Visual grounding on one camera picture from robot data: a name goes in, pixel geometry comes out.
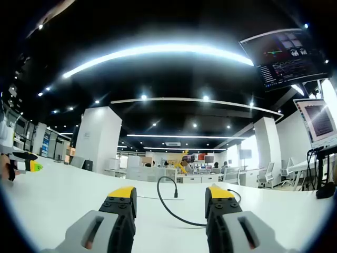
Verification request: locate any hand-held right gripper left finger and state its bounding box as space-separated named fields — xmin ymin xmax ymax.
xmin=41 ymin=186 xmax=137 ymax=253

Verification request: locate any grey mesh desk partition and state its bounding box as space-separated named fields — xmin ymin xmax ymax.
xmin=125 ymin=166 xmax=177 ymax=183

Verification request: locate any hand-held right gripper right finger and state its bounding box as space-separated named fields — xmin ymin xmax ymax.
xmin=204 ymin=186 xmax=298 ymax=253

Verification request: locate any white desk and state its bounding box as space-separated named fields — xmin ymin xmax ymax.
xmin=0 ymin=157 xmax=337 ymax=253

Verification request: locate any thin straight ceiling light strip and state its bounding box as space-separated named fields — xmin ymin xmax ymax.
xmin=126 ymin=133 xmax=249 ymax=140

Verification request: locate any hanging dark monitor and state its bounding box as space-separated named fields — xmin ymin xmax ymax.
xmin=239 ymin=27 xmax=333 ymax=93

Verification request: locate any black data cable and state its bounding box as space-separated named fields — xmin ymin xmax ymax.
xmin=157 ymin=176 xmax=242 ymax=228

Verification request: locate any black monitor stand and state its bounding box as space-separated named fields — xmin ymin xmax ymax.
xmin=306 ymin=145 xmax=337 ymax=191

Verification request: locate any screen on floor stand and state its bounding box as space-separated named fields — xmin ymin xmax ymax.
xmin=238 ymin=149 xmax=253 ymax=170

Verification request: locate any long curved ceiling light strip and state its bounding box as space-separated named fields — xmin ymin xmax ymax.
xmin=62 ymin=44 xmax=255 ymax=79

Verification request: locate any person's left hand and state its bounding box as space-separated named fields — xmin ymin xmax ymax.
xmin=0 ymin=153 xmax=21 ymax=182

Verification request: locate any white office chair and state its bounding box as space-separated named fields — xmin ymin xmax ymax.
xmin=280 ymin=157 xmax=299 ymax=188
xmin=256 ymin=161 xmax=276 ymax=189

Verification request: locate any small black object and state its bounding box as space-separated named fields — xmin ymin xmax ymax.
xmin=315 ymin=182 xmax=337 ymax=199

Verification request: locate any bright desk monitor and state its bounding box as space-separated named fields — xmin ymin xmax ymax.
xmin=292 ymin=98 xmax=337 ymax=149

